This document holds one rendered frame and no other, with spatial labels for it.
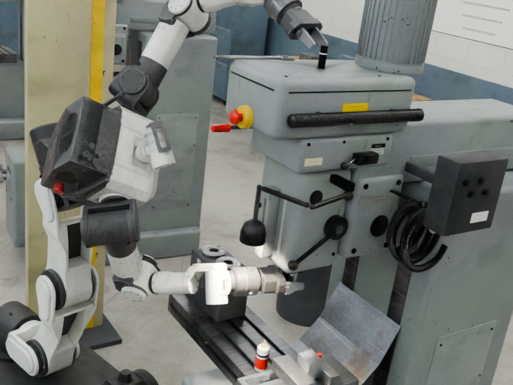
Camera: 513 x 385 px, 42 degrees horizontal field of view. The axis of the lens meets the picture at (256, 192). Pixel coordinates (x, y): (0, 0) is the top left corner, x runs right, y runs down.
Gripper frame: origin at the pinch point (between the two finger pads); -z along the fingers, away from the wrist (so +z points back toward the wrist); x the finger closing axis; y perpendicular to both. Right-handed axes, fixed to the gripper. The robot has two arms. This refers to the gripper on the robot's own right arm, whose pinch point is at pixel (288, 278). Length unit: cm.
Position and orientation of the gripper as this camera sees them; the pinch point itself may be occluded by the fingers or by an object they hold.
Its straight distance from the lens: 208.1
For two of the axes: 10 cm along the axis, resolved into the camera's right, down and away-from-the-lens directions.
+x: -3.1, -3.7, 8.7
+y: -1.2, 9.3, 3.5
